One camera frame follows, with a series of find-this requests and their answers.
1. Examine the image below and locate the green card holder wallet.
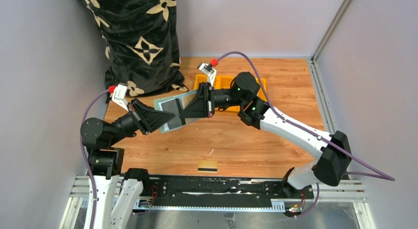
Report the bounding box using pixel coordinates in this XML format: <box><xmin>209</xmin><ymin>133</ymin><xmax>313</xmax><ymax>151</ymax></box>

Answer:
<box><xmin>153</xmin><ymin>90</ymin><xmax>201</xmax><ymax>134</ymax></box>

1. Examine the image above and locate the tan card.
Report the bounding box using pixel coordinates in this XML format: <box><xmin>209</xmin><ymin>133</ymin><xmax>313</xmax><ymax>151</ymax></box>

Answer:
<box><xmin>197</xmin><ymin>160</ymin><xmax>218</xmax><ymax>172</ymax></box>
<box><xmin>180</xmin><ymin>92</ymin><xmax>196</xmax><ymax>109</ymax></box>

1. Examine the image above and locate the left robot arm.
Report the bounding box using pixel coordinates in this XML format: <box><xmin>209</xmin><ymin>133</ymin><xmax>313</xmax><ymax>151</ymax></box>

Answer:
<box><xmin>80</xmin><ymin>98</ymin><xmax>175</xmax><ymax>229</ymax></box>

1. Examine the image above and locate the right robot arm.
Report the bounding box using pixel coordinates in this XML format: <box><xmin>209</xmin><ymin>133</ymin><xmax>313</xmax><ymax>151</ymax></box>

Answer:
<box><xmin>179</xmin><ymin>72</ymin><xmax>351</xmax><ymax>190</ymax></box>

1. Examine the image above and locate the middle yellow bin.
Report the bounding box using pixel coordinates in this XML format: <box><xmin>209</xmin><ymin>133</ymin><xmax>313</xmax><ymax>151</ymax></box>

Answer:
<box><xmin>214</xmin><ymin>75</ymin><xmax>240</xmax><ymax>113</ymax></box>

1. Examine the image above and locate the yellow bin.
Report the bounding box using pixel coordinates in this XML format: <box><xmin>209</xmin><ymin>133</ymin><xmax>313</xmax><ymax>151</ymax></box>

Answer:
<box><xmin>193</xmin><ymin>74</ymin><xmax>209</xmax><ymax>90</ymax></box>
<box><xmin>255</xmin><ymin>78</ymin><xmax>267</xmax><ymax>96</ymax></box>
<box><xmin>214</xmin><ymin>75</ymin><xmax>240</xmax><ymax>113</ymax></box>

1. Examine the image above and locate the left yellow bin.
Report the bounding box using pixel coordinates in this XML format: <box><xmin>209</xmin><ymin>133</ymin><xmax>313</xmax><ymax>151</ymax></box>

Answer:
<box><xmin>193</xmin><ymin>74</ymin><xmax>209</xmax><ymax>90</ymax></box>

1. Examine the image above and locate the right yellow bin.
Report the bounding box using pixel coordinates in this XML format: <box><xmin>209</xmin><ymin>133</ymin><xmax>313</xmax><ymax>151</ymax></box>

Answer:
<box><xmin>255</xmin><ymin>78</ymin><xmax>267</xmax><ymax>96</ymax></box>

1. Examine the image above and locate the black floral blanket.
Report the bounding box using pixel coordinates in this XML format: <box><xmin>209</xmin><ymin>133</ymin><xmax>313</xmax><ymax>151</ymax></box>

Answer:
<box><xmin>79</xmin><ymin>0</ymin><xmax>188</xmax><ymax>97</ymax></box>

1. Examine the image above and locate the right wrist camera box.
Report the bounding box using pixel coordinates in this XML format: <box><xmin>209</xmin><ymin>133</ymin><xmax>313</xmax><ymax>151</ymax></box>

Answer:
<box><xmin>197</xmin><ymin>63</ymin><xmax>217</xmax><ymax>86</ymax></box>

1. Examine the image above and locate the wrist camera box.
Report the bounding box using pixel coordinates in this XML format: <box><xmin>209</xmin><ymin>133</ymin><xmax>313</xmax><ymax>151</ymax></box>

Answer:
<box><xmin>197</xmin><ymin>63</ymin><xmax>217</xmax><ymax>86</ymax></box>
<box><xmin>109</xmin><ymin>83</ymin><xmax>129</xmax><ymax>112</ymax></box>

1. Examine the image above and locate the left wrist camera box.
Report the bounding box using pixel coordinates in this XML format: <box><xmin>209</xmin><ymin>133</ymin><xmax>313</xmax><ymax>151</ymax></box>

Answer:
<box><xmin>109</xmin><ymin>83</ymin><xmax>129</xmax><ymax>112</ymax></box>

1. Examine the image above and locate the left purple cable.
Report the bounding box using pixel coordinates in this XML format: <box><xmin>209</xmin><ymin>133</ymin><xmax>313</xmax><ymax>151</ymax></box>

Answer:
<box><xmin>80</xmin><ymin>85</ymin><xmax>116</xmax><ymax>229</ymax></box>

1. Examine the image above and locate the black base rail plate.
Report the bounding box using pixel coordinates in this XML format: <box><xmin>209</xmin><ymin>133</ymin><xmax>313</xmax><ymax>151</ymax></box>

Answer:
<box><xmin>140</xmin><ymin>175</ymin><xmax>314</xmax><ymax>208</ymax></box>

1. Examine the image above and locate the aluminium frame rail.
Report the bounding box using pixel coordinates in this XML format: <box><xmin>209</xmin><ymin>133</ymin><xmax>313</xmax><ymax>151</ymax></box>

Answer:
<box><xmin>60</xmin><ymin>175</ymin><xmax>376</xmax><ymax>229</ymax></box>

